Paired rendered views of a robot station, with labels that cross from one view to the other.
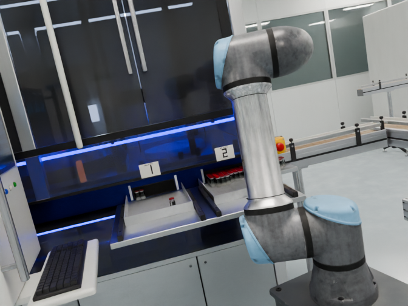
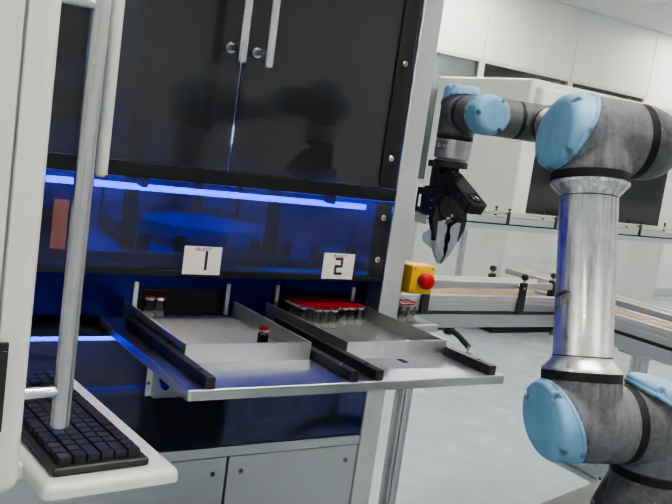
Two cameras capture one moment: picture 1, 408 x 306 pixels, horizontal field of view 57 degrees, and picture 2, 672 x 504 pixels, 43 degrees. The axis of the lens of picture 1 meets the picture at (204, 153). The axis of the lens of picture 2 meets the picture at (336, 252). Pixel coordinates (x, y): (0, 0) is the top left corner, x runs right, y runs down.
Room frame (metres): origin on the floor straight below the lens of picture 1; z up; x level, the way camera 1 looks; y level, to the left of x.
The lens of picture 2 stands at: (-0.10, 0.73, 1.31)
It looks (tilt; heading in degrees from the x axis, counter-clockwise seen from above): 8 degrees down; 335
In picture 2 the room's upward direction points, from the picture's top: 8 degrees clockwise
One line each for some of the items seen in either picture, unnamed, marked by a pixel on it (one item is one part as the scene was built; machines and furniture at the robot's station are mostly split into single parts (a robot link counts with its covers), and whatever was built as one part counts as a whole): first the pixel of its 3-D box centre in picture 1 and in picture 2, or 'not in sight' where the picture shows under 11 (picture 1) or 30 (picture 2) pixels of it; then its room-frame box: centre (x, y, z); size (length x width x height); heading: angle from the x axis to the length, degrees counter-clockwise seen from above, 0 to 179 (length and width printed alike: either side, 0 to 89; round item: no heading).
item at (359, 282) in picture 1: (340, 272); (644, 495); (0.80, -0.26, 0.84); 0.15 x 0.15 x 0.10
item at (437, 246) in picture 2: not in sight; (431, 239); (1.41, -0.18, 1.13); 0.06 x 0.03 x 0.09; 9
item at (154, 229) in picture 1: (200, 203); (300, 349); (1.46, 0.05, 0.87); 0.70 x 0.48 x 0.02; 99
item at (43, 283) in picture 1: (64, 264); (55, 415); (1.24, 0.55, 0.82); 0.40 x 0.14 x 0.02; 13
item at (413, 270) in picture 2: (275, 145); (414, 277); (1.71, -0.33, 1.00); 0.08 x 0.07 x 0.07; 9
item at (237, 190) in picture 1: (234, 183); (352, 328); (1.56, -0.10, 0.90); 0.34 x 0.26 x 0.04; 9
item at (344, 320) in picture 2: (229, 177); (331, 315); (1.64, -0.09, 0.90); 0.18 x 0.02 x 0.05; 99
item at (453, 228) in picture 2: not in sight; (443, 240); (1.41, -0.21, 1.13); 0.06 x 0.03 x 0.09; 9
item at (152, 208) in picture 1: (156, 201); (212, 328); (1.51, 0.23, 0.90); 0.34 x 0.26 x 0.04; 9
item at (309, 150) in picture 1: (319, 144); (459, 295); (1.89, -0.60, 0.92); 0.69 x 0.16 x 0.16; 99
